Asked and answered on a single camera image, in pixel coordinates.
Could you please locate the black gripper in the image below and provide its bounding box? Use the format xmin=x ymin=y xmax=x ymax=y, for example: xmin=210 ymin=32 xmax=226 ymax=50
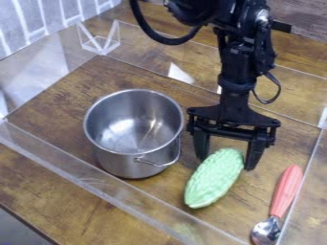
xmin=186 ymin=89 xmax=281 ymax=170

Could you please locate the green bumpy toy vegetable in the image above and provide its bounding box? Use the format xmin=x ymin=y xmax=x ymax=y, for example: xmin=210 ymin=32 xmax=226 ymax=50
xmin=184 ymin=148 xmax=244 ymax=209

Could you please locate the silver metal pot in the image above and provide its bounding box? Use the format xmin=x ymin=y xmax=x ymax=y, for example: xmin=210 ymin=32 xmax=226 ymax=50
xmin=82 ymin=89 xmax=184 ymax=179

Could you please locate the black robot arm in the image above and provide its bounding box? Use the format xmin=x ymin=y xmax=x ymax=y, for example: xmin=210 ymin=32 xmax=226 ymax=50
xmin=162 ymin=0 xmax=281 ymax=170

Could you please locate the red handled metal spoon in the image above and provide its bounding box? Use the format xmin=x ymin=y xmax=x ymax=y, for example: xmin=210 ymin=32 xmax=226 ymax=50
xmin=250 ymin=165 xmax=302 ymax=245

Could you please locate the black wall strip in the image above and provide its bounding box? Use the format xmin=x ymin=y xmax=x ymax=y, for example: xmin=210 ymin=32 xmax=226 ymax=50
xmin=272 ymin=21 xmax=290 ymax=33

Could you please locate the clear acrylic triangle bracket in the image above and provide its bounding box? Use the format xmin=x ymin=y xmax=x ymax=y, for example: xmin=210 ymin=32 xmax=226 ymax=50
xmin=75 ymin=20 xmax=121 ymax=56

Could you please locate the clear acrylic enclosure wall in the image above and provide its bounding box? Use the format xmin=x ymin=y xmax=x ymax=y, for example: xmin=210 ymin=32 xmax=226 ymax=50
xmin=0 ymin=20 xmax=327 ymax=245

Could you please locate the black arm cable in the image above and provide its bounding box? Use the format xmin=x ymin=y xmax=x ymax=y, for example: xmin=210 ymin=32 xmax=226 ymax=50
xmin=127 ymin=0 xmax=202 ymax=46

